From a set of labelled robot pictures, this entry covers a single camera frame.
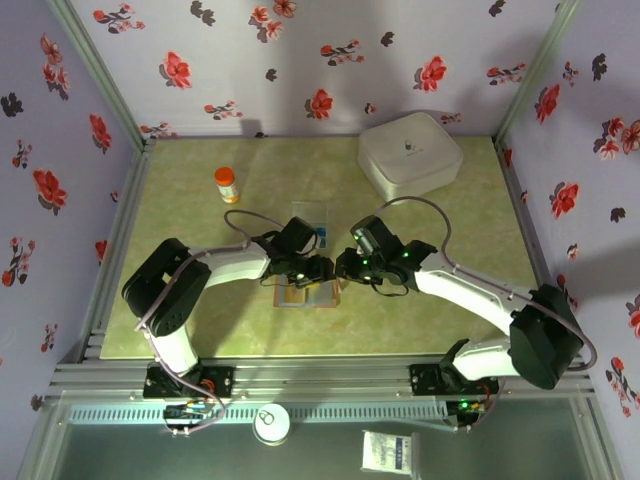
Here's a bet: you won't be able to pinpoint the brown folding card holder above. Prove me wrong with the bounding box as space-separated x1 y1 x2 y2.
272 279 346 310

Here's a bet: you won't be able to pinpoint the orange pill bottle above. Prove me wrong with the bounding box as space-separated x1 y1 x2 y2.
213 167 242 205

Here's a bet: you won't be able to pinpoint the white zippered case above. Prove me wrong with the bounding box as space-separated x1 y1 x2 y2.
357 111 465 206

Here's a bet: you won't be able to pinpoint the small electronics board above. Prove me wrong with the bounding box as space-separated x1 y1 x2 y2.
163 399 212 425
446 397 487 432

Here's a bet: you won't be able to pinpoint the silver tin can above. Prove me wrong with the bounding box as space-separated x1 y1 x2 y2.
252 403 292 445

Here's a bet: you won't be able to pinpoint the white paper packet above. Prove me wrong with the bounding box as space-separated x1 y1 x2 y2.
360 430 419 474

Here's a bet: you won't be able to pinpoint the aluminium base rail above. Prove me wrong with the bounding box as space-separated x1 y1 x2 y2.
47 353 597 401

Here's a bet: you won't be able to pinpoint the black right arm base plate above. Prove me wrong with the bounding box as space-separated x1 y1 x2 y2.
408 363 500 399

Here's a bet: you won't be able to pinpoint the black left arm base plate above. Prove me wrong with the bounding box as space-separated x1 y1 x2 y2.
143 363 236 400

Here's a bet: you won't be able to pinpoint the white slotted cable duct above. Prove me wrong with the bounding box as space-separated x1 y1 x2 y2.
67 402 451 426

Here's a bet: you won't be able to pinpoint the aluminium side rail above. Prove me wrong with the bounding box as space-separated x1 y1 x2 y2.
82 138 157 361
492 137 585 359

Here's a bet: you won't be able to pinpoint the lavender right arm cable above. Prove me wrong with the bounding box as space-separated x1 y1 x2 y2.
377 194 599 434

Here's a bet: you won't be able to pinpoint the aluminium frame post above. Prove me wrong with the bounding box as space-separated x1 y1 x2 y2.
45 0 157 151
492 0 582 146

